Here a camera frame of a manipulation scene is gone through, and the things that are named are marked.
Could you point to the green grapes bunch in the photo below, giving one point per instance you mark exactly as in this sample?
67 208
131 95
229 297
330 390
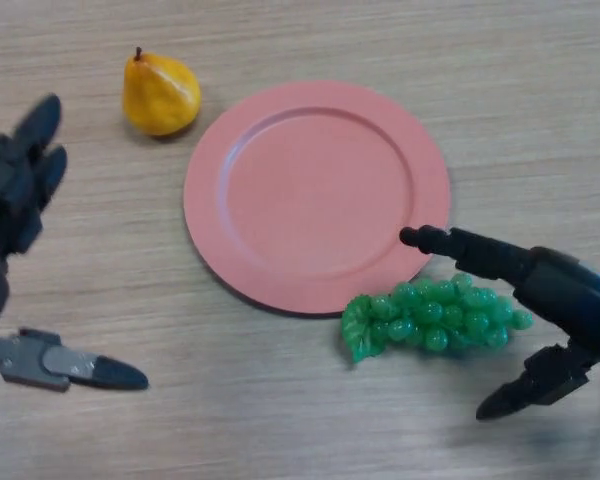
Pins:
430 315

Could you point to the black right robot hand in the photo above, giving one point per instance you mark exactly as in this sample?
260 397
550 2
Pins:
565 295

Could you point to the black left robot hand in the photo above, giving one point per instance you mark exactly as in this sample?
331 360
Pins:
10 200

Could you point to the yellow pear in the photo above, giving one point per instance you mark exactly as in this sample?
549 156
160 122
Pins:
157 97

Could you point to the pink round plate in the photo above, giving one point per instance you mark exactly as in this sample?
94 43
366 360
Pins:
315 200

